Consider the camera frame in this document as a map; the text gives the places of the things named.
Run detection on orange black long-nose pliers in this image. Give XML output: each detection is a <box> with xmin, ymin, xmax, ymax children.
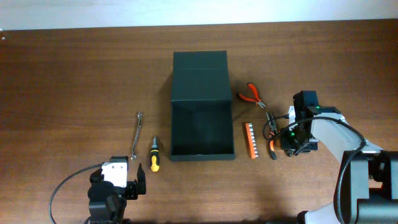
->
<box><xmin>266</xmin><ymin>113</ymin><xmax>277</xmax><ymax>160</ymax></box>

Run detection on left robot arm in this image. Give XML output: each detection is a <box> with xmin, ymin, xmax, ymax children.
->
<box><xmin>88</xmin><ymin>162</ymin><xmax>146</xmax><ymax>224</ymax></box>

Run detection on silver double ring wrench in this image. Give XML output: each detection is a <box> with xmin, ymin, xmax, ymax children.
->
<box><xmin>130</xmin><ymin>112</ymin><xmax>143</xmax><ymax>160</ymax></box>

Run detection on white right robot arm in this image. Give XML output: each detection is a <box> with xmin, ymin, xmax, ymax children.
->
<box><xmin>281</xmin><ymin>105</ymin><xmax>397</xmax><ymax>223</ymax></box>

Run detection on small red cutting pliers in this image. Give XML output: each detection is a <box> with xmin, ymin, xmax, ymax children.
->
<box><xmin>237</xmin><ymin>83</ymin><xmax>266</xmax><ymax>109</ymax></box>

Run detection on orange screwdriver bit holder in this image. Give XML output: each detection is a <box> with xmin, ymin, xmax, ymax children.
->
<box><xmin>244</xmin><ymin>123</ymin><xmax>258</xmax><ymax>159</ymax></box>

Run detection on yellow black screwdriver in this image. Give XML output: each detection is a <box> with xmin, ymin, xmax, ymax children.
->
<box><xmin>150</xmin><ymin>136</ymin><xmax>160</xmax><ymax>172</ymax></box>

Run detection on black open box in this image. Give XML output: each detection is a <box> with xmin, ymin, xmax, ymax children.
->
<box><xmin>170</xmin><ymin>51</ymin><xmax>236</xmax><ymax>162</ymax></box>

